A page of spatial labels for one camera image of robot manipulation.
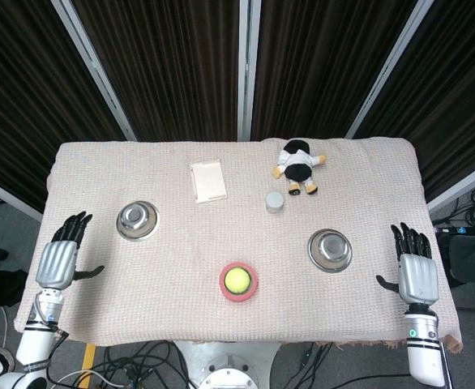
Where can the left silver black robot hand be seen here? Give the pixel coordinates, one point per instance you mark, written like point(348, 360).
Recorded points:
point(55, 263)

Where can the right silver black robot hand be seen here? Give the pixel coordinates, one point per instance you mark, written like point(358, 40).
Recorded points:
point(418, 279)

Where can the metal bowl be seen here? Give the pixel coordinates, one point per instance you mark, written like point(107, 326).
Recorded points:
point(137, 221)
point(330, 250)

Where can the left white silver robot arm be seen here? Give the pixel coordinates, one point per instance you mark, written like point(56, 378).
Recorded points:
point(35, 344)

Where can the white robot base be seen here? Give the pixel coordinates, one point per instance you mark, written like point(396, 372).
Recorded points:
point(229, 364)

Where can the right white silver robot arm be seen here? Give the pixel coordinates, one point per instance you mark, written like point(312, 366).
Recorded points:
point(424, 348)

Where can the dark chair seat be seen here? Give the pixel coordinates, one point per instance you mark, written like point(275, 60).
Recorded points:
point(474, 259)

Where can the black power strip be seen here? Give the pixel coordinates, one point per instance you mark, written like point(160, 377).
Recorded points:
point(468, 230)

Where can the beige waffle tablecloth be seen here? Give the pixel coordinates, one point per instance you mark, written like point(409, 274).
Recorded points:
point(181, 283)

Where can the small grey jar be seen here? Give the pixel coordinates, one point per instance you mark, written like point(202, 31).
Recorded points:
point(275, 202)

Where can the black white plush toy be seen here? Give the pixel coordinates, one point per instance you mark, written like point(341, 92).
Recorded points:
point(298, 166)

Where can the white flat box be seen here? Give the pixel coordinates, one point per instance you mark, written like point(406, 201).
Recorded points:
point(208, 181)

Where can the yellow tennis ball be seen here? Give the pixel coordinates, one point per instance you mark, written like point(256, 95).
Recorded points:
point(239, 280)

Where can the red tape roll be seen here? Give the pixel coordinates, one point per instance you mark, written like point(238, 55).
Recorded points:
point(237, 297)

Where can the aluminium partition post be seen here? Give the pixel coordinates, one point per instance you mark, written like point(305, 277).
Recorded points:
point(95, 73)
point(6, 196)
point(249, 69)
point(391, 69)
point(464, 188)

